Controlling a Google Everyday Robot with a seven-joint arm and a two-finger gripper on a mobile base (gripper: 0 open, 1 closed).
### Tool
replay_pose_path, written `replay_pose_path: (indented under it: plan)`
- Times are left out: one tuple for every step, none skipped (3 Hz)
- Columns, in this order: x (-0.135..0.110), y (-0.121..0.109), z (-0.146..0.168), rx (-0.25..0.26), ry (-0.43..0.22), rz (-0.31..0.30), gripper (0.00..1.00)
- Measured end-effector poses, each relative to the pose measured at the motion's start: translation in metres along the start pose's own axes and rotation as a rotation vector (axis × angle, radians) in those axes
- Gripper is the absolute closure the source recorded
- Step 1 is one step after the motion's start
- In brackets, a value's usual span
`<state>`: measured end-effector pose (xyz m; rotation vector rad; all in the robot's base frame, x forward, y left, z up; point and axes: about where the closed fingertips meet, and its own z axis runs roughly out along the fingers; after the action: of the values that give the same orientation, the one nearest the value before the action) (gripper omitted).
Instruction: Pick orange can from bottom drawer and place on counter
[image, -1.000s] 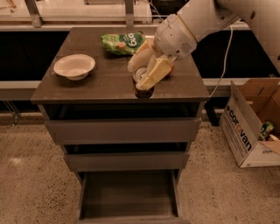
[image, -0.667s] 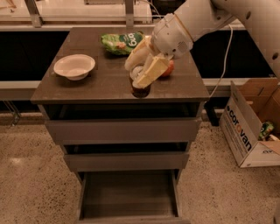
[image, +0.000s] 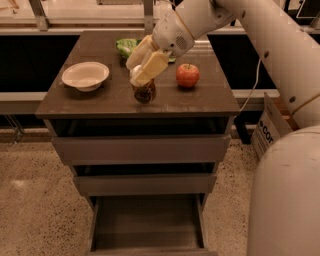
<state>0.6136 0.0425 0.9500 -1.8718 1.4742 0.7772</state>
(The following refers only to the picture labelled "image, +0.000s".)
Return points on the orange soda can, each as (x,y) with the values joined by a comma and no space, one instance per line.
(144,94)

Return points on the corovan cardboard box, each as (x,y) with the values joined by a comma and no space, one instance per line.
(274,123)

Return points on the green snack bag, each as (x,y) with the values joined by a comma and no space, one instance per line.
(125,47)

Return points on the grey middle drawer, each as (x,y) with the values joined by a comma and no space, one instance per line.
(145,179)

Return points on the grey bottom drawer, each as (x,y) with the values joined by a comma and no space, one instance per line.
(148,225)

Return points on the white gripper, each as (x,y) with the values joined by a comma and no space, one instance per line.
(170,36)

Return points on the metal railing frame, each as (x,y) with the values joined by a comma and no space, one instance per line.
(75,16)

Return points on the grey drawer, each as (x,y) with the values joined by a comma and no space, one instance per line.
(145,179)
(141,141)
(148,225)

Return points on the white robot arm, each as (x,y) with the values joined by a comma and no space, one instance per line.
(284,217)

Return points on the grey top drawer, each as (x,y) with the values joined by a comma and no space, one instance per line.
(141,141)

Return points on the red apple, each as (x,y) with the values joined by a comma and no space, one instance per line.
(187,75)

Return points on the white bowl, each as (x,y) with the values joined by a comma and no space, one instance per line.
(85,76)

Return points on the grey drawer cabinet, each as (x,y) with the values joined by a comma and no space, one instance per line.
(212,96)

